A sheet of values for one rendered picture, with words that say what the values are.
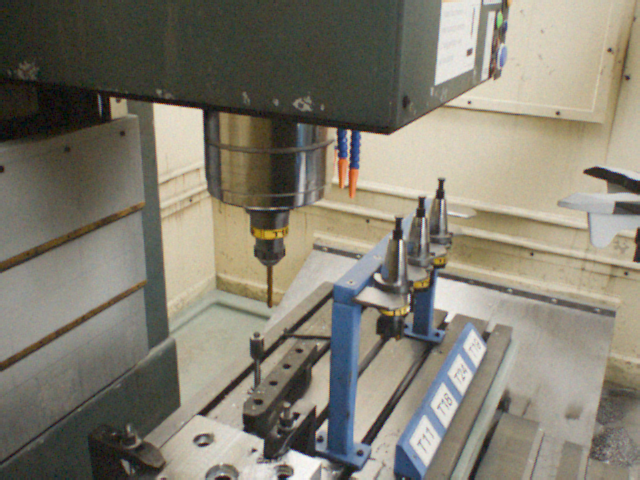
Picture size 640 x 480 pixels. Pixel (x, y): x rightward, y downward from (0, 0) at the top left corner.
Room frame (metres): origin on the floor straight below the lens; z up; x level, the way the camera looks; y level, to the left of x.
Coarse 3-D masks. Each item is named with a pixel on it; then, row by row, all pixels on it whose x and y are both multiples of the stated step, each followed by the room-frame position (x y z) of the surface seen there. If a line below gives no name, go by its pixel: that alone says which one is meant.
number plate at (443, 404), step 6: (444, 384) 1.01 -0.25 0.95; (438, 390) 0.99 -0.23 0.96; (444, 390) 1.00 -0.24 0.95; (438, 396) 0.98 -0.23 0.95; (444, 396) 0.99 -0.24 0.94; (450, 396) 1.00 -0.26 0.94; (432, 402) 0.96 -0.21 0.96; (438, 402) 0.97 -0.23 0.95; (444, 402) 0.98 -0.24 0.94; (450, 402) 0.99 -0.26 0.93; (432, 408) 0.95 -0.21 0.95; (438, 408) 0.96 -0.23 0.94; (444, 408) 0.97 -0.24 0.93; (450, 408) 0.98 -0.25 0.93; (438, 414) 0.94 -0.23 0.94; (444, 414) 0.96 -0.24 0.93; (450, 414) 0.97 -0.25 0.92; (444, 420) 0.94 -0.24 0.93; (444, 426) 0.93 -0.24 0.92
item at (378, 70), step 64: (0, 0) 0.79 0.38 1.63; (64, 0) 0.74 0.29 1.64; (128, 0) 0.70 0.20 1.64; (192, 0) 0.67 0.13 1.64; (256, 0) 0.63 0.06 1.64; (320, 0) 0.60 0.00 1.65; (384, 0) 0.58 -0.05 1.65; (0, 64) 0.80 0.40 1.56; (64, 64) 0.75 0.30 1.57; (128, 64) 0.70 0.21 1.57; (192, 64) 0.67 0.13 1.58; (256, 64) 0.63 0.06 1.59; (320, 64) 0.60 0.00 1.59; (384, 64) 0.58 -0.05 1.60; (384, 128) 0.58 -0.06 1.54
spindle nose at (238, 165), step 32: (224, 128) 0.71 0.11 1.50; (256, 128) 0.69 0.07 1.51; (288, 128) 0.70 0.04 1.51; (320, 128) 0.72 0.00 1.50; (224, 160) 0.71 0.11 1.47; (256, 160) 0.69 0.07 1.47; (288, 160) 0.70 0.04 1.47; (320, 160) 0.72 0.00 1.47; (224, 192) 0.71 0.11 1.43; (256, 192) 0.69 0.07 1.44; (288, 192) 0.70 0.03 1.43; (320, 192) 0.73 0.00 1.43
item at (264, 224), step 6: (252, 216) 0.76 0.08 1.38; (288, 216) 0.77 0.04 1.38; (252, 222) 0.76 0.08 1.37; (258, 222) 0.75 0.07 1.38; (264, 222) 0.75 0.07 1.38; (270, 222) 0.75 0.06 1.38; (276, 222) 0.75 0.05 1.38; (282, 222) 0.75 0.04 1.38; (288, 222) 0.77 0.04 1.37; (258, 228) 0.75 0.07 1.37; (264, 228) 0.75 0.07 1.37; (270, 228) 0.75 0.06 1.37; (276, 228) 0.75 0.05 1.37; (288, 234) 0.77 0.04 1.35; (264, 240) 0.75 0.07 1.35; (270, 240) 0.75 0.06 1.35
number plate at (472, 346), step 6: (468, 336) 1.18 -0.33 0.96; (474, 336) 1.20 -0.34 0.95; (468, 342) 1.17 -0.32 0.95; (474, 342) 1.18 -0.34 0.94; (480, 342) 1.20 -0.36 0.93; (468, 348) 1.15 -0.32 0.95; (474, 348) 1.17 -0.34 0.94; (480, 348) 1.19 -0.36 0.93; (468, 354) 1.14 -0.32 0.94; (474, 354) 1.15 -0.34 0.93; (480, 354) 1.17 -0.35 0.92; (474, 360) 1.14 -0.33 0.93
